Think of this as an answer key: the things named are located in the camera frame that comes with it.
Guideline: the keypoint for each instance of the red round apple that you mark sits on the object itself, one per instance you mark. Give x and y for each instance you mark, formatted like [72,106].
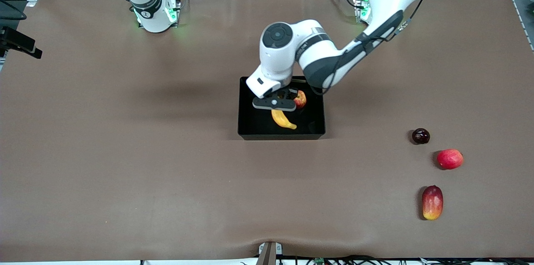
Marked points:
[450,159]

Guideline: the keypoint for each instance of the small red yellow apple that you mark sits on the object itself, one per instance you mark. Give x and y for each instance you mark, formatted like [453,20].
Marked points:
[301,100]

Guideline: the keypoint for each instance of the red yellow mango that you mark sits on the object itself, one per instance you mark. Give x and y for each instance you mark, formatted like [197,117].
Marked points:
[432,202]

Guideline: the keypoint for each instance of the dark purple plum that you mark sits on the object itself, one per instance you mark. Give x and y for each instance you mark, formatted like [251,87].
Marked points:
[421,136]

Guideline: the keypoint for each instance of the grey table clamp bracket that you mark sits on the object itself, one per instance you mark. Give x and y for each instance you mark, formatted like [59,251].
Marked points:
[267,254]

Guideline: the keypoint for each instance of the yellow banana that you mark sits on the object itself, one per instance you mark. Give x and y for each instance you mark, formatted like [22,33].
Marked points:
[281,119]

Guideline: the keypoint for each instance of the black plastic box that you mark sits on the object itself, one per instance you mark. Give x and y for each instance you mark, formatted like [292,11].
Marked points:
[258,125]

